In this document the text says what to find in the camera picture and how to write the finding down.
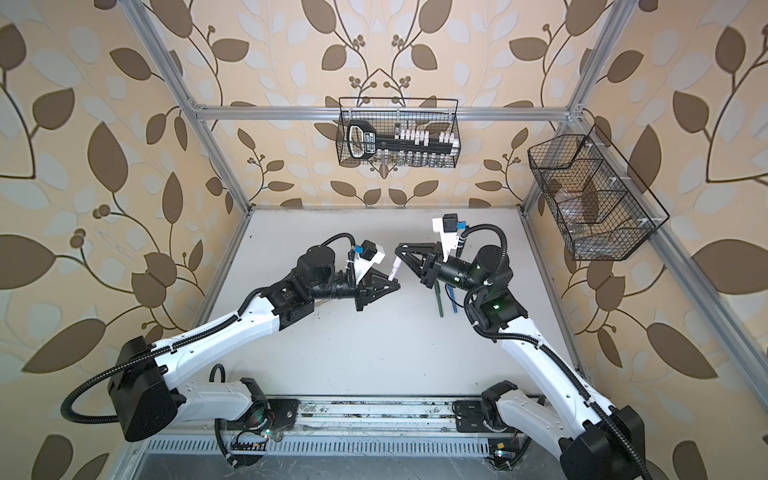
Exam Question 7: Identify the side wire basket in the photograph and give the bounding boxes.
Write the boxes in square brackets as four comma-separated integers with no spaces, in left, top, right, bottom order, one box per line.
[527,125,670,261]

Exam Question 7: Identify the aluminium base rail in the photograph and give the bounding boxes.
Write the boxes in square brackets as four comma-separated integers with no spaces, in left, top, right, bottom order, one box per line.
[134,396,536,463]

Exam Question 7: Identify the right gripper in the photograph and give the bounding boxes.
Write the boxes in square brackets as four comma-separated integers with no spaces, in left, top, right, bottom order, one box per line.
[397,245,485,301]

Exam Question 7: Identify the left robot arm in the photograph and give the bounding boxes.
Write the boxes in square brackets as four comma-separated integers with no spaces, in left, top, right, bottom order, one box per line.
[60,240,400,442]

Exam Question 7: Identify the aluminium frame back bar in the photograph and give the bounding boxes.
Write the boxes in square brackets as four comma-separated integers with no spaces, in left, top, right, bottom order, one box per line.
[191,105,571,122]

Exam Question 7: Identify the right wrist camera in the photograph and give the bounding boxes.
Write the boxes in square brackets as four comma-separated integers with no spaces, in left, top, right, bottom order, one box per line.
[432,213,467,262]

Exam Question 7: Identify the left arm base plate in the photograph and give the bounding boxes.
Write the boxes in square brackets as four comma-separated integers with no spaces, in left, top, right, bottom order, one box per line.
[217,398,300,431]

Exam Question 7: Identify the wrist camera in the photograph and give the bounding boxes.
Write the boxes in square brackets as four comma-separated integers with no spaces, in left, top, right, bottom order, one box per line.
[432,213,467,262]
[352,240,385,284]

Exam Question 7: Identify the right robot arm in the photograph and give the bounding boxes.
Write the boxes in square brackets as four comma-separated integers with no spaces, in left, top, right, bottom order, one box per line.
[395,218,651,479]

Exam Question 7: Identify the green pen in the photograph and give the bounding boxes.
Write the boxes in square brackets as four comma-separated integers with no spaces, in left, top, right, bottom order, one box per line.
[433,281,444,318]

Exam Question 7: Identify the back wire basket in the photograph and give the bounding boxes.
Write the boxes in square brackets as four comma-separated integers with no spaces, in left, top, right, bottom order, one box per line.
[335,95,462,169]

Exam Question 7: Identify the black tool with sockets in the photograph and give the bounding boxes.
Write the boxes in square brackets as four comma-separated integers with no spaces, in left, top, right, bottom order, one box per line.
[343,120,461,160]

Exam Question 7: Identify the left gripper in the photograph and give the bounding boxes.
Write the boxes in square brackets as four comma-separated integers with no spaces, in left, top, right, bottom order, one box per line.
[306,264,399,309]

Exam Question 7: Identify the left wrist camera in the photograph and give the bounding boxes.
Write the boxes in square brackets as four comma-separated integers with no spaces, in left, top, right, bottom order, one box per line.
[352,240,385,284]

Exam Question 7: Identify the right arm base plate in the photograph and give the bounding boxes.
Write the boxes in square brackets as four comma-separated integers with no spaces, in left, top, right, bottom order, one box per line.
[451,399,521,435]

